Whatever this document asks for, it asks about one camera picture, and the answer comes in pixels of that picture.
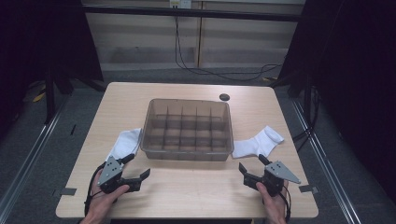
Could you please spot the person's right hand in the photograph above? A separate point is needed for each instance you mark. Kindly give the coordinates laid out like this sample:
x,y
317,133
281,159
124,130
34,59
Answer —
x,y
275,207

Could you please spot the brown translucent divided storage box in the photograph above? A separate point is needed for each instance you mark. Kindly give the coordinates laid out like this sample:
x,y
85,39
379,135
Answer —
x,y
186,130

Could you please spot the white wall power outlet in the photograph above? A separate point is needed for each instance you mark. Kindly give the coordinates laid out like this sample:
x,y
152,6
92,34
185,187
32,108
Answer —
x,y
180,3

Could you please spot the black curtain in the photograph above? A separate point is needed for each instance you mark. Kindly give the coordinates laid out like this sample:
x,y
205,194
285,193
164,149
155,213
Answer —
x,y
351,77
37,37

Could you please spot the grey tape strip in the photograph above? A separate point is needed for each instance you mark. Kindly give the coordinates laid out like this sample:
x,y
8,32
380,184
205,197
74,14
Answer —
x,y
68,191
308,188

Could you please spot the person's left hand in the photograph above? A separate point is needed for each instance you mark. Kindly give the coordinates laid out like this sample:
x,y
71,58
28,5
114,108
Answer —
x,y
102,202

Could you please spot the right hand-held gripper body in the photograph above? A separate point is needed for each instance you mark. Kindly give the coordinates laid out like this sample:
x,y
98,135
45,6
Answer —
x,y
275,175

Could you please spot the black round table grommet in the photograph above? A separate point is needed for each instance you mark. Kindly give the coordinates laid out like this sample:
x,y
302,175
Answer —
x,y
224,97

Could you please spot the black horizontal metal bar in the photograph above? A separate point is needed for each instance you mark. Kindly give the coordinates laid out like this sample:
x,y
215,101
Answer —
x,y
186,13

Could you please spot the small black floor tape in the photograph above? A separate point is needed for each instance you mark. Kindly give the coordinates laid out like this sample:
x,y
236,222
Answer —
x,y
73,129

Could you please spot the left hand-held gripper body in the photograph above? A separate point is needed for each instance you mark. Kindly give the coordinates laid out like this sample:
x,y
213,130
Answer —
x,y
109,172

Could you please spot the white sock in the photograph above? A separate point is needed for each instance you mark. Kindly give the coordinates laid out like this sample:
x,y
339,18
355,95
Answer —
x,y
126,143
257,144

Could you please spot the black metal stand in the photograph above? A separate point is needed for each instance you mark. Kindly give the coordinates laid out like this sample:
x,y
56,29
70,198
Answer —
x,y
308,102
49,96

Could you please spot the metal floor rail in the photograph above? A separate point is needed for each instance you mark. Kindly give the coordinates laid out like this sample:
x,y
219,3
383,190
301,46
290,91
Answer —
x,y
28,155
327,161

